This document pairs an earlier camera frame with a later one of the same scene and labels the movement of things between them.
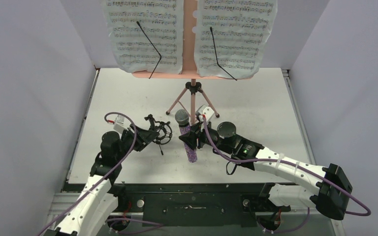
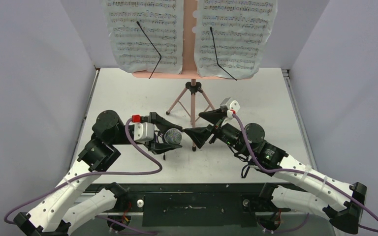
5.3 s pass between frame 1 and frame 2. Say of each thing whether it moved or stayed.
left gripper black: moved
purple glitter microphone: moved
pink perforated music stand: stayed
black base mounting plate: stayed
